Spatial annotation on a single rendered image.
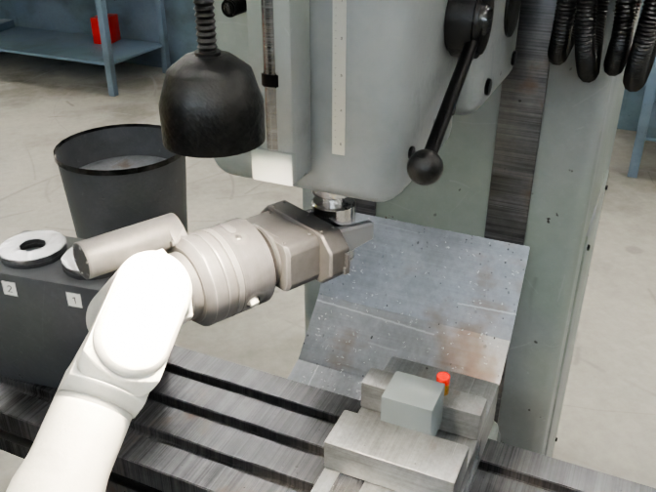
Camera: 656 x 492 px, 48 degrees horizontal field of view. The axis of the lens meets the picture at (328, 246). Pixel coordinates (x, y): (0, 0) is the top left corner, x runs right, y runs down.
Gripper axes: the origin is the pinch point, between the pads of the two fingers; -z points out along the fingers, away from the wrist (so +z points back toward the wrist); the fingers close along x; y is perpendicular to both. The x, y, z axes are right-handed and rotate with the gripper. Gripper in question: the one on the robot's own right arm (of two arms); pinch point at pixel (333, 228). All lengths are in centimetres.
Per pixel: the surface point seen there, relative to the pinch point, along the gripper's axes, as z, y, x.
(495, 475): -13.5, 32.8, -15.7
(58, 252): 16.7, 13.2, 38.3
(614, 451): -127, 122, 16
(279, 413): 0.0, 32.9, 10.8
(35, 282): 21.3, 14.9, 35.3
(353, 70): 6.0, -19.9, -9.1
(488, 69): -16.8, -15.4, -5.4
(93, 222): -43, 81, 178
